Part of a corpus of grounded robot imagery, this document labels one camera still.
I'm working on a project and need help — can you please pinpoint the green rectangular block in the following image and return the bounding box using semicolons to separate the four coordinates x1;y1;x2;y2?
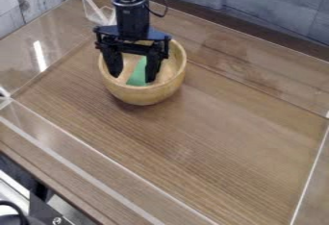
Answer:
126;57;147;87

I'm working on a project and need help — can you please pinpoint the black cable bottom left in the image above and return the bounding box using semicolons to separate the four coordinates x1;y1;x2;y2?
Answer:
0;200;31;225

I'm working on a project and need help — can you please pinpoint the black metal table mount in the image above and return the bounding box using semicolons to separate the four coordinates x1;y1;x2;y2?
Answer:
27;193;75;225

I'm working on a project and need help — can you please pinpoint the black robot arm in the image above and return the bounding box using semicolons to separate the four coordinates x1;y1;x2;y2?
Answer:
94;0;173;83

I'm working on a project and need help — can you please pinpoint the clear acrylic corner bracket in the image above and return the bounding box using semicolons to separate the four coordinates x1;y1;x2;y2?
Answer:
82;0;116;26

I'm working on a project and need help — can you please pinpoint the wooden bowl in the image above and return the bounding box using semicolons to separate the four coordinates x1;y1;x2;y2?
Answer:
98;39;187;106

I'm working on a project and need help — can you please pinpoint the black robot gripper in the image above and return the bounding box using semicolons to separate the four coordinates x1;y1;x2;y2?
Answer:
94;0;171;83

